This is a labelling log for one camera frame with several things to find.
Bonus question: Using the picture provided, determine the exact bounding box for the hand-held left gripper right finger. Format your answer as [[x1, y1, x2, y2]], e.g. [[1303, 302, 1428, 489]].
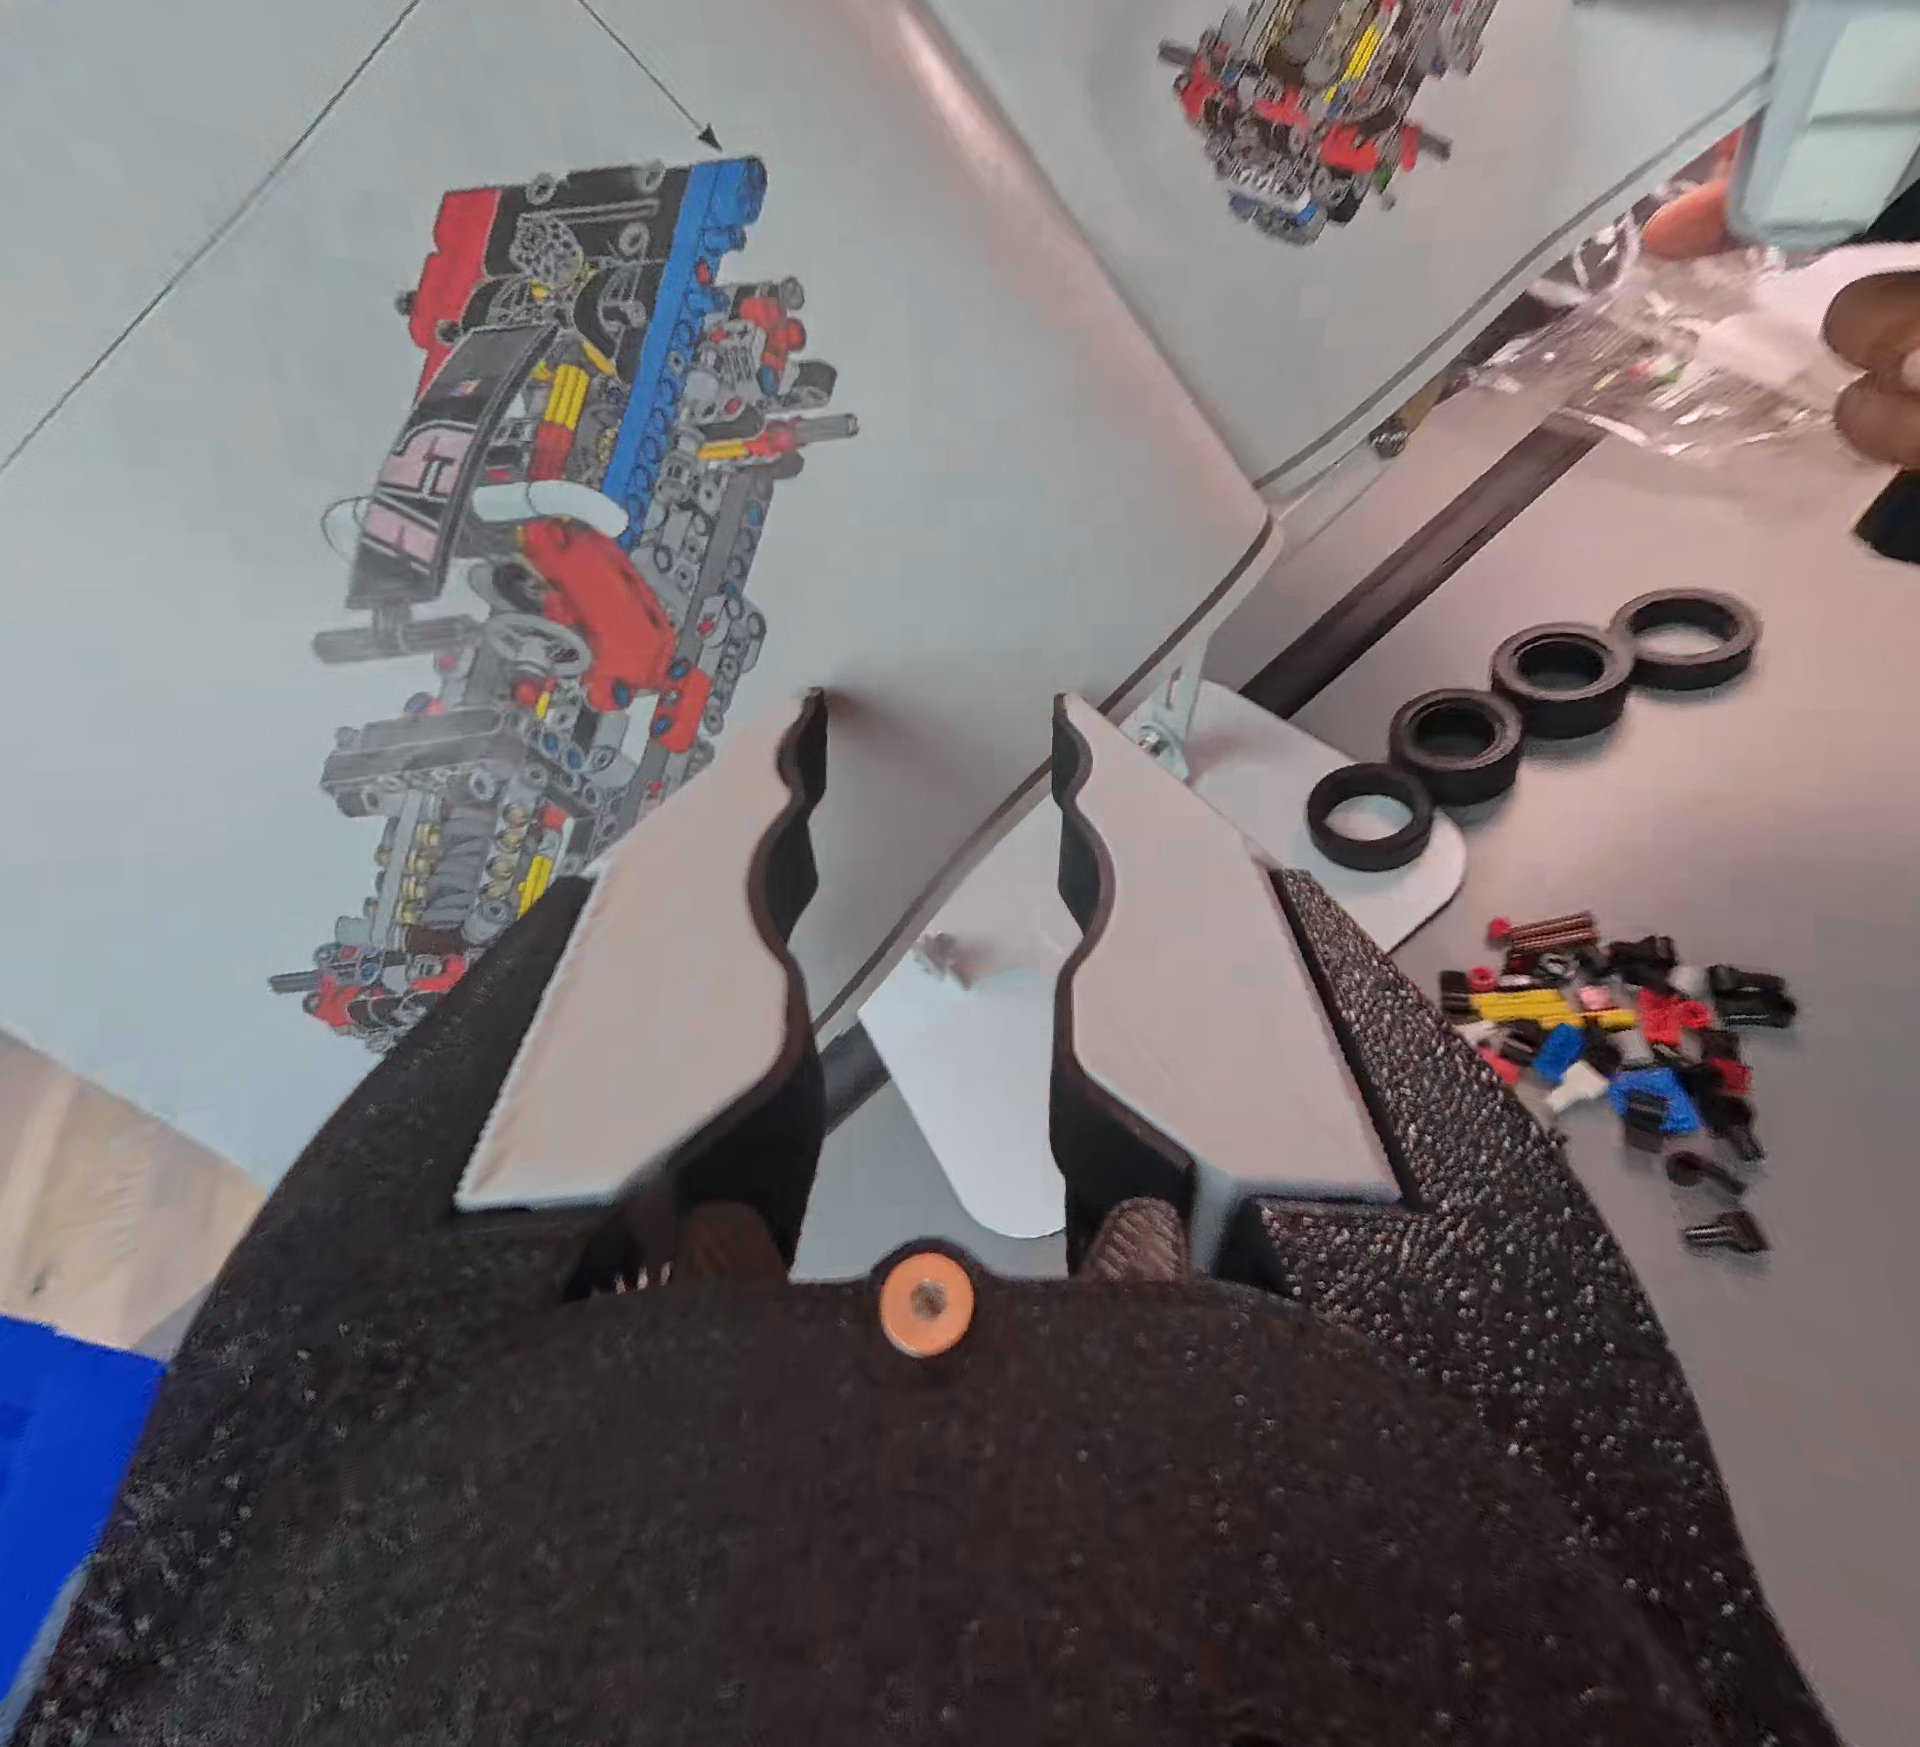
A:
[[1050, 693, 1407, 1225]]

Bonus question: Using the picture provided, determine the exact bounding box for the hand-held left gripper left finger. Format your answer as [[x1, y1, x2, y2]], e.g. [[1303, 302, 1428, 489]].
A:
[[454, 690, 830, 1218]]

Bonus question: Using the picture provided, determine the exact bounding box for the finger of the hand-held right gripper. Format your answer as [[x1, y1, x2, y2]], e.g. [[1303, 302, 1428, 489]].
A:
[[1723, 0, 1920, 252]]

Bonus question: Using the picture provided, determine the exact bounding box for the clear plastic bag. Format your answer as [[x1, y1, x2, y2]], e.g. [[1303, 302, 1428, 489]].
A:
[[1462, 238, 1878, 466]]

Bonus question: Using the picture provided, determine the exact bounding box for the toy building instruction booklet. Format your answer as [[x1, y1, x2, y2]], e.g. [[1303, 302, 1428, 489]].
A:
[[0, 0, 1785, 1185]]

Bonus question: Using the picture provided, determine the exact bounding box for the grey desk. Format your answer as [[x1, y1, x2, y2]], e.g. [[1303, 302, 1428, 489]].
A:
[[817, 398, 1920, 1747]]

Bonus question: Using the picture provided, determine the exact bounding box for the person's right hand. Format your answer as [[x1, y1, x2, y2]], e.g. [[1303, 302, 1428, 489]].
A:
[[1821, 269, 1920, 466]]

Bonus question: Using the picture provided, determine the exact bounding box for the black rubber toy tyre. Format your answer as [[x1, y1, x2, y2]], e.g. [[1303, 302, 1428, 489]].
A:
[[1387, 690, 1522, 809], [1611, 590, 1761, 693], [1489, 624, 1634, 740], [1303, 760, 1437, 875]]

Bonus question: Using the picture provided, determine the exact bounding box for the pile of mixed toy bricks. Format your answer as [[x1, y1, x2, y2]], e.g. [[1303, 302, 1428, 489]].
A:
[[1437, 910, 1797, 1253]]

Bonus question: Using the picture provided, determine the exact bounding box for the blue plastic bin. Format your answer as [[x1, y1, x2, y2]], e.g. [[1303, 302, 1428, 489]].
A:
[[0, 1314, 168, 1682]]

